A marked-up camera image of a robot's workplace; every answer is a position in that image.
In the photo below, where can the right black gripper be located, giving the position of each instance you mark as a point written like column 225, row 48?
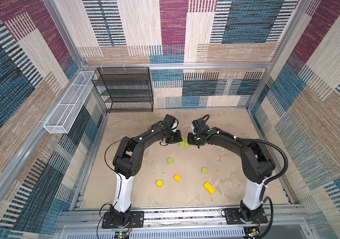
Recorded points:
column 190, row 141

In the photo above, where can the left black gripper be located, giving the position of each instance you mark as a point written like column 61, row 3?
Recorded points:
column 178, row 138

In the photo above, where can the small green cube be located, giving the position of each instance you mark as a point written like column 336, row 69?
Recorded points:
column 170, row 160
column 205, row 170

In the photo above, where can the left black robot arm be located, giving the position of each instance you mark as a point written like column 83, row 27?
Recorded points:
column 128, row 161

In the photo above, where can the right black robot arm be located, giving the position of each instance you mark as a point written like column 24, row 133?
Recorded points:
column 256, row 161

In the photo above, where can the small yellow square block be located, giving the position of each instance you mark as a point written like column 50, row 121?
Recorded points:
column 177, row 178

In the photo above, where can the long yellow block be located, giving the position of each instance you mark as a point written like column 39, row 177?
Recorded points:
column 209, row 187

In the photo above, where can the yellow cylinder block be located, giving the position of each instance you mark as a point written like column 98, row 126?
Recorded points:
column 159, row 183

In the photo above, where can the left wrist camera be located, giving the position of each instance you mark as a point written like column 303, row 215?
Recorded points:
column 175, row 124

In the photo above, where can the black wire shelf rack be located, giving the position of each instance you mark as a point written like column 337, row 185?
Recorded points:
column 125, row 89

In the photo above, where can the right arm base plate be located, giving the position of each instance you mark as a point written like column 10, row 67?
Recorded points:
column 241, row 216

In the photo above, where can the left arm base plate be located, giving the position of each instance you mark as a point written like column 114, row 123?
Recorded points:
column 134, row 219

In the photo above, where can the white wire mesh basket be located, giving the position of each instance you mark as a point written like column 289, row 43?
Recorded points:
column 65, row 113

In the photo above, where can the aluminium front rail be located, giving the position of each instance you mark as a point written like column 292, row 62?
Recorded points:
column 284, row 222

